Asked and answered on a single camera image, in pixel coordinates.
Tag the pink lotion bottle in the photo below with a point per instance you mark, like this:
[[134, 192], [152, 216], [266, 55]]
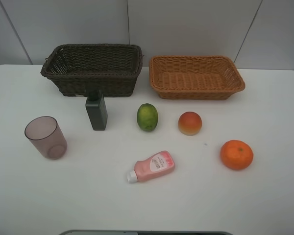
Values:
[[157, 165]]

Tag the translucent pink plastic cup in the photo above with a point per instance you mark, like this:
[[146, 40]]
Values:
[[45, 134]]

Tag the orange mandarin fruit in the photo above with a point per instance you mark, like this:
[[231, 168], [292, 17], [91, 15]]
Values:
[[236, 155]]

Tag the dark brown wicker basket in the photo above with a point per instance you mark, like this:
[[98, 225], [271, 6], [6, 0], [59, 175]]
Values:
[[111, 68]]

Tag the dark green square bottle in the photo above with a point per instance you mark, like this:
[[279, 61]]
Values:
[[96, 109]]

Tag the orange wicker basket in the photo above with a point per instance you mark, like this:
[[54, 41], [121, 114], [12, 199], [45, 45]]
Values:
[[194, 77]]

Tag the red yellow peach fruit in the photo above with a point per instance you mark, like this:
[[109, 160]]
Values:
[[189, 123]]

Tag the green lime fruit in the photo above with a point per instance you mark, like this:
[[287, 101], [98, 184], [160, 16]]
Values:
[[147, 117]]

